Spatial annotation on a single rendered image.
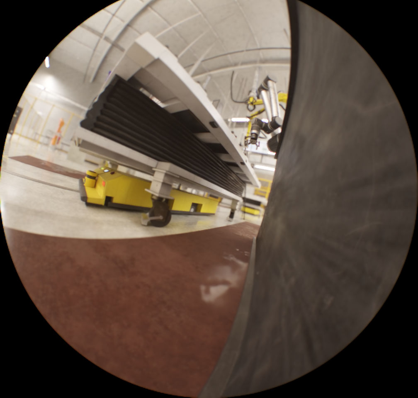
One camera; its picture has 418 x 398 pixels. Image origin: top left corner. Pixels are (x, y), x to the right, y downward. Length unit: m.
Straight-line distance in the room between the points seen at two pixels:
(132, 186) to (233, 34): 10.25
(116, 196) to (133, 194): 0.14
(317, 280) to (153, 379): 0.28
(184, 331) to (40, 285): 0.35
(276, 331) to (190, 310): 0.24
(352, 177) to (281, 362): 0.19
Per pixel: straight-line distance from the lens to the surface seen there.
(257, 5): 10.02
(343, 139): 0.19
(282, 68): 3.38
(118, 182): 0.97
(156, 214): 0.87
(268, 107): 1.83
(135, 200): 1.06
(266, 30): 10.27
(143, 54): 0.65
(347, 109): 0.19
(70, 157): 5.23
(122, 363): 0.31
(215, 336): 0.36
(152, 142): 0.89
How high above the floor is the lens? 0.30
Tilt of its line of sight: 3 degrees up
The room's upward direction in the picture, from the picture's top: 17 degrees clockwise
